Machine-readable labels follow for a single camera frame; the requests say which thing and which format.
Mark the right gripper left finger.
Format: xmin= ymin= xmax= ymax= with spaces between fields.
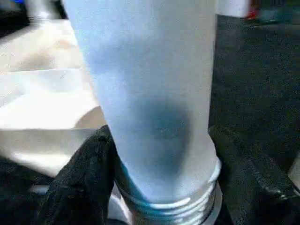
xmin=37 ymin=125 xmax=118 ymax=225

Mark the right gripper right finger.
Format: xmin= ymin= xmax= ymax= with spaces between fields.
xmin=208 ymin=126 xmax=300 ymax=225

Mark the white plastic table top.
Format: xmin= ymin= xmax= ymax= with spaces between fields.
xmin=0 ymin=18 xmax=223 ymax=225

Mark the black quilted mat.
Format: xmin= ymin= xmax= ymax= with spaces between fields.
xmin=0 ymin=14 xmax=300 ymax=225

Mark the white sideboard with glass doors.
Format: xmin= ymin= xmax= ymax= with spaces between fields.
xmin=217 ymin=0 xmax=300 ymax=22

